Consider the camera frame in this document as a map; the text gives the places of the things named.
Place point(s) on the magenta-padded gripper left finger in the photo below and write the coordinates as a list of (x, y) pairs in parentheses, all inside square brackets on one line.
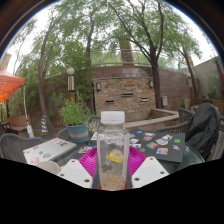
[(76, 171)]

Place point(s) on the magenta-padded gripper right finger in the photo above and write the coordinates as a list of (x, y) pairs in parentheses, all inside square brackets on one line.
[(150, 170)]

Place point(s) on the clear plastic bottle white cap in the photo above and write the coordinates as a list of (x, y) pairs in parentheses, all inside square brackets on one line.
[(113, 140)]

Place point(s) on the white sticker sheet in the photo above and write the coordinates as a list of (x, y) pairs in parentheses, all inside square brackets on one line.
[(86, 149), (94, 136)]

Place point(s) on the black laptop with stickers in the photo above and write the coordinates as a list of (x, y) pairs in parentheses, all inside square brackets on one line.
[(160, 143)]

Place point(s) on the silver laptop with stickers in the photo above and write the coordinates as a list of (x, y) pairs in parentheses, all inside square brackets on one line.
[(50, 150)]

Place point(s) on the potted green plant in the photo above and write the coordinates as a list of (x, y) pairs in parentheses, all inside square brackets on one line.
[(75, 113)]

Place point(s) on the black jacket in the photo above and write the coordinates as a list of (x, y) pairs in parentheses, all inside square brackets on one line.
[(201, 130)]

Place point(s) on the wooden bench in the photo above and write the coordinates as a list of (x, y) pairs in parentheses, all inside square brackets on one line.
[(16, 121)]

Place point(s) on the dark forked trunk tree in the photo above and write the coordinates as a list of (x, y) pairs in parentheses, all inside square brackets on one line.
[(155, 86)]

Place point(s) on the leaning pale trunk tree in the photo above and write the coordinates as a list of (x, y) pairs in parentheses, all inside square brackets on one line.
[(41, 93)]

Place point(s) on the orange canopy tent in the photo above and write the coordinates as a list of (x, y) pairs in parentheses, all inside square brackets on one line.
[(10, 86)]

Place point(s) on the closed maroon umbrella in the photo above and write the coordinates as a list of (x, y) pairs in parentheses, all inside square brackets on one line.
[(220, 80)]

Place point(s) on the blue yellow striped post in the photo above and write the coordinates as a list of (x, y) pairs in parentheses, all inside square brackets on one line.
[(44, 125)]

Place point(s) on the grey wall utility box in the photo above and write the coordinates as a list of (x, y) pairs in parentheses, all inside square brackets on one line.
[(164, 101)]

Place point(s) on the globe-topped wooden lamp post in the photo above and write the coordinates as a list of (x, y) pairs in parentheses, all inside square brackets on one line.
[(71, 86)]

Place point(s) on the wall lantern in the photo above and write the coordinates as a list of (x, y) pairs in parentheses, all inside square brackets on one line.
[(98, 86), (151, 84)]

